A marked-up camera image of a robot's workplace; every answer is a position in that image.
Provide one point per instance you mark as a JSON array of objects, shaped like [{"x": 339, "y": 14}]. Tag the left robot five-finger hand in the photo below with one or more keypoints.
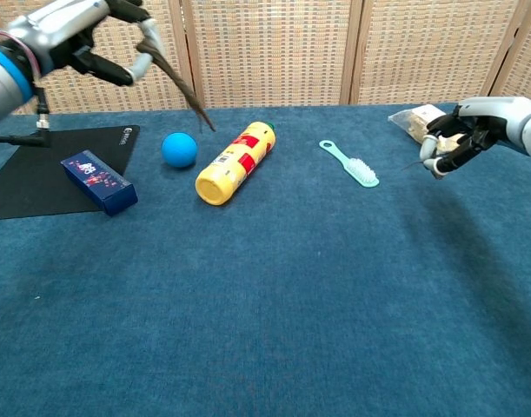
[{"x": 69, "y": 30}]

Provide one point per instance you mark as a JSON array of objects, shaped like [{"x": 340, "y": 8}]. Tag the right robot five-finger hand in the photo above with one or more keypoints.
[{"x": 486, "y": 119}]

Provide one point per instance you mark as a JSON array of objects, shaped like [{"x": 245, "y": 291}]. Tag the brown twig-like piece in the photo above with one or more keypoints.
[{"x": 178, "y": 84}]

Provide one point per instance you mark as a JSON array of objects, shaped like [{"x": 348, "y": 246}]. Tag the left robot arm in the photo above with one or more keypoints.
[{"x": 0, "y": 87}]

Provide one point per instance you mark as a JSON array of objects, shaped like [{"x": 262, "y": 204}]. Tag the clear bag of snacks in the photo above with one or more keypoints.
[{"x": 410, "y": 121}]

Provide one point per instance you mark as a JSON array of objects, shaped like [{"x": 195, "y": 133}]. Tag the mint green brush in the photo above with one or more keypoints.
[{"x": 360, "y": 171}]

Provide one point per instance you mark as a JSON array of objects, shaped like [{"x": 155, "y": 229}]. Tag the dark blue printed box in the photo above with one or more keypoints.
[{"x": 100, "y": 182}]

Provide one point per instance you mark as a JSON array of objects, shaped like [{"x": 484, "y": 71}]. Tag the black mouse pad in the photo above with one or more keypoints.
[{"x": 30, "y": 182}]

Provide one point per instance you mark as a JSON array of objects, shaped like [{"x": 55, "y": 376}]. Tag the blue ball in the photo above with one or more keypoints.
[{"x": 180, "y": 150}]

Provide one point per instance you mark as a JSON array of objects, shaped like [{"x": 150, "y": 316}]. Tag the woven bamboo folding screen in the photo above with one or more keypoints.
[{"x": 269, "y": 52}]

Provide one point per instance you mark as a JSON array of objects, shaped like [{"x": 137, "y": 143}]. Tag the yellow bottle with red label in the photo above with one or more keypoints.
[{"x": 230, "y": 169}]

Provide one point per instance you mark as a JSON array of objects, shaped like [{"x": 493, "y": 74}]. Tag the blue felt table cover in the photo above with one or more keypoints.
[{"x": 265, "y": 304}]

